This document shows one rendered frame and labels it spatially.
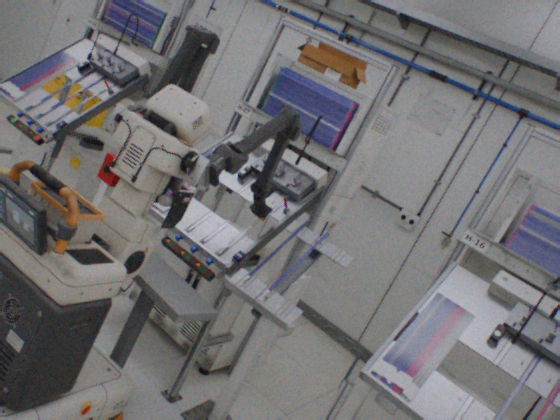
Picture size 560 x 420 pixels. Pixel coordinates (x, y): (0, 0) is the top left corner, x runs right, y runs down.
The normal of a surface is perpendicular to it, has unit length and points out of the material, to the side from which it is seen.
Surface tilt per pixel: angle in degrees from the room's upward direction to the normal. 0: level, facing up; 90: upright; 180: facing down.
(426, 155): 90
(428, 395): 44
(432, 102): 90
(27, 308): 90
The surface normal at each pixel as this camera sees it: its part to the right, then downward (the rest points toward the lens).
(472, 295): -0.03, -0.66
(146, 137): -0.39, -0.15
